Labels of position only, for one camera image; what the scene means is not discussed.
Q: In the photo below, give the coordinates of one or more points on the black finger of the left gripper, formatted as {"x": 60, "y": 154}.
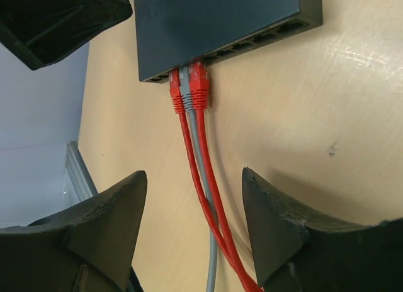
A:
{"x": 43, "y": 32}

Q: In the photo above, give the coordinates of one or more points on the aluminium rail frame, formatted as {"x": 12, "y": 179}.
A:
{"x": 78, "y": 184}

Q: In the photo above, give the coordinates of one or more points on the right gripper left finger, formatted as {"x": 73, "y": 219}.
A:
{"x": 87, "y": 247}

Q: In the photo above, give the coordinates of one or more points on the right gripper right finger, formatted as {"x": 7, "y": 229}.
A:
{"x": 298, "y": 248}

